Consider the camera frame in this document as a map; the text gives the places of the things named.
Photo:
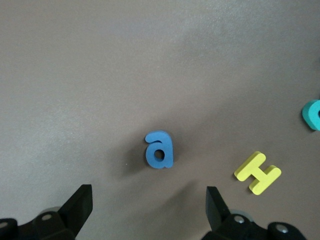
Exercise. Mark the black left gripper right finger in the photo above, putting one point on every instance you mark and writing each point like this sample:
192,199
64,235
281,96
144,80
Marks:
217,212

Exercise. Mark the brown table cover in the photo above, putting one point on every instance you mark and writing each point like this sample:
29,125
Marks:
125,75

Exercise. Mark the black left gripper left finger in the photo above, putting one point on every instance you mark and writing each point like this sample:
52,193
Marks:
77,207

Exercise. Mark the teal foam letter R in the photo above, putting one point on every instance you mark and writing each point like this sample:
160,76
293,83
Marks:
310,117

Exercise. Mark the blue foam letter a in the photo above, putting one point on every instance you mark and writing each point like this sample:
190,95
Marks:
167,147

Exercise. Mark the yellow foam capital H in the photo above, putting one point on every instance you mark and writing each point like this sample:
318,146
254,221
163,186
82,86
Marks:
258,173

